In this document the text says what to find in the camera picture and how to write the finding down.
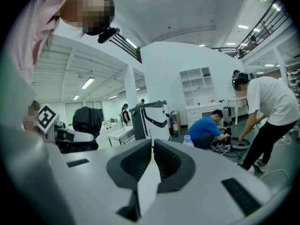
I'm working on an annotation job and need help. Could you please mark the person's pink shirt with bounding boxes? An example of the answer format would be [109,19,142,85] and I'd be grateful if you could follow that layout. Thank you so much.
[13,0,74,84]

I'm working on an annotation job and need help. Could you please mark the grey suitcase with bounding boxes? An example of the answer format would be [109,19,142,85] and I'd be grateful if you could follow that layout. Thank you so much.
[222,106,233,127]

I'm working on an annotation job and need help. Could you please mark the black round base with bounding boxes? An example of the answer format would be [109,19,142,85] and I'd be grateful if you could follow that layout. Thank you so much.
[230,136,251,150]

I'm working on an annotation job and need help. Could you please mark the white console table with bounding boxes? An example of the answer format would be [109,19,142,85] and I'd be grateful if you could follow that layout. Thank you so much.
[228,97,249,126]

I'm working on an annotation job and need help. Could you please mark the black head camera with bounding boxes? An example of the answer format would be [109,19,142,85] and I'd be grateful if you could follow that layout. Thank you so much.
[97,27,121,45]

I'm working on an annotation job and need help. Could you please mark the brown standing appliance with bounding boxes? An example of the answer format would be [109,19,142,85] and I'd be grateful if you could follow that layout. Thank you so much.
[170,110,182,137]

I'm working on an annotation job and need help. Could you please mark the white open shelf unit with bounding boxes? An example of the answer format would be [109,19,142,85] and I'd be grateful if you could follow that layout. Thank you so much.
[179,67,215,108]

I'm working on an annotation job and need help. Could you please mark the tube ceiling light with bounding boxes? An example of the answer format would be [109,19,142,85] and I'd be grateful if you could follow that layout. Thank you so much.
[80,76,95,90]

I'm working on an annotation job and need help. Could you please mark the black cable bundle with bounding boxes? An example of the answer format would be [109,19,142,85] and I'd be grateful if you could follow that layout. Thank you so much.
[210,139,240,158]

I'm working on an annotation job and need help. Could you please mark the short black railing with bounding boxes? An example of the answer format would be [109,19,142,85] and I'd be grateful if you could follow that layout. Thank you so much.
[109,33,143,64]

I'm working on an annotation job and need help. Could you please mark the clear plastic bottle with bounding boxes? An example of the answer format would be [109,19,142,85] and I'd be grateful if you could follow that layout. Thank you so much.
[182,134,195,148]

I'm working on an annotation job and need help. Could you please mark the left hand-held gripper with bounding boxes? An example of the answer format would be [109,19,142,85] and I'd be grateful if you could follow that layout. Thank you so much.
[36,103,96,150]

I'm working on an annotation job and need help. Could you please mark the grey white service robot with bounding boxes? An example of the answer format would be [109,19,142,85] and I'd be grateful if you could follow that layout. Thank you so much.
[129,99,173,142]

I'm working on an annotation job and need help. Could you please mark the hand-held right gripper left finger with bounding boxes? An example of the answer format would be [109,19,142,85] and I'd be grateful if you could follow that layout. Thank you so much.
[44,138,153,225]

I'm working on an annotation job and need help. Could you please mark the long black mezzanine railing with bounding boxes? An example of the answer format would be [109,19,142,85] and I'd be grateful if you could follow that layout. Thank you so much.
[210,0,292,60]

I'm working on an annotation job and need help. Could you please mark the white sink stand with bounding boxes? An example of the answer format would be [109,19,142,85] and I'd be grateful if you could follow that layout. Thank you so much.
[107,125,136,148]

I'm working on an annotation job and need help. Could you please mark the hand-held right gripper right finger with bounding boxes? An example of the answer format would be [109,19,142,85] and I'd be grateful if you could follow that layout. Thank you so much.
[145,138,289,225]

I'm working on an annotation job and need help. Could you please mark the white drawer dresser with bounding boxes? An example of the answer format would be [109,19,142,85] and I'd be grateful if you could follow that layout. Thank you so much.
[185,103,224,132]

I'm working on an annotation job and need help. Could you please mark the person's head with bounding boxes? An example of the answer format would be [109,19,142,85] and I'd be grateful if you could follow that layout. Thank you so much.
[60,0,116,36]

